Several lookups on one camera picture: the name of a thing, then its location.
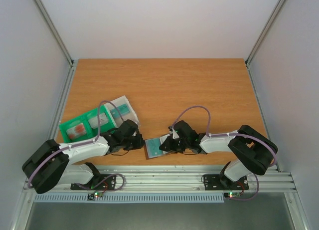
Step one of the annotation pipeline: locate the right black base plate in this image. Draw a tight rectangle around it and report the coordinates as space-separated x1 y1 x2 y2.
201 174 249 191

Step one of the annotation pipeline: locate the brown leather card holder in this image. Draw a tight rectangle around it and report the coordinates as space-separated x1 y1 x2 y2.
144 134 175 161

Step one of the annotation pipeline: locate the red patterned card in tray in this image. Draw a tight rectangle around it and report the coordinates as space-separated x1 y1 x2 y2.
66 123 86 140

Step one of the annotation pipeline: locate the left small circuit board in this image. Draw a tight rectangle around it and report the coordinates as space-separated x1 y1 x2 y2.
87 193 104 201

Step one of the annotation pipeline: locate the white translucent tray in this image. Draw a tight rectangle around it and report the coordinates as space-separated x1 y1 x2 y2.
104 95 140 127

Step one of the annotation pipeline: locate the teal card in white tray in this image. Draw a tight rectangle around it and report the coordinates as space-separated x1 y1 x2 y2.
110 104 130 119

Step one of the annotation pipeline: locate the small circuit board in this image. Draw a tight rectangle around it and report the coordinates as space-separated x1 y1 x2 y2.
224 192 244 199
87 193 104 201

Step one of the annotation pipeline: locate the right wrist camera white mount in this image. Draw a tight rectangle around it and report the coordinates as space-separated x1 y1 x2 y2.
168 126 179 139

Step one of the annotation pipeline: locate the aluminium front rail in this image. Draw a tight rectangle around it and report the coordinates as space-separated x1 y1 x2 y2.
22 165 297 194

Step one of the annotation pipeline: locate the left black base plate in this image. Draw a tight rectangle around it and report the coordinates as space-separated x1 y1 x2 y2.
70 174 117 191

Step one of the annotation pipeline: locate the slotted grey cable duct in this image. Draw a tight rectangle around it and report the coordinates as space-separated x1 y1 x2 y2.
34 193 224 204

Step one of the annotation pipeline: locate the aluminium frame post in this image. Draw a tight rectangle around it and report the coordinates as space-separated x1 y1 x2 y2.
33 0 74 66
245 0 292 66

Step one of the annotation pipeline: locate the right aluminium frame post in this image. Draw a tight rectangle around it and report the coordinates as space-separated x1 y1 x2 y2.
245 0 292 66

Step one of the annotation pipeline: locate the teal VIP credit card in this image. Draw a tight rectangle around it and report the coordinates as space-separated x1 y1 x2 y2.
145 137 166 160

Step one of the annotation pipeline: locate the green plastic organizer tray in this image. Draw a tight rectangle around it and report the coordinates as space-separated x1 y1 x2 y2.
59 105 115 143

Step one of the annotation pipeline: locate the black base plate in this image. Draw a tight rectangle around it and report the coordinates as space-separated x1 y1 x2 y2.
70 174 117 191
201 174 249 191

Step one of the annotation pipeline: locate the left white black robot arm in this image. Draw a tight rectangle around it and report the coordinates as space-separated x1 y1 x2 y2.
22 120 145 194

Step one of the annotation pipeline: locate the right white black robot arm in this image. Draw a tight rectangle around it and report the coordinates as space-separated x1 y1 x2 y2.
159 120 278 190

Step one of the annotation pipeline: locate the grey card in green tray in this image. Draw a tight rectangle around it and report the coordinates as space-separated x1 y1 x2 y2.
88 113 109 129

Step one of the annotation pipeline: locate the right small circuit board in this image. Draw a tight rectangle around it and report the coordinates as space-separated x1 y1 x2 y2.
224 192 244 199

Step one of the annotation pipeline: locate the left aluminium frame post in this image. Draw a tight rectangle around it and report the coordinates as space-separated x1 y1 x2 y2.
33 0 74 66

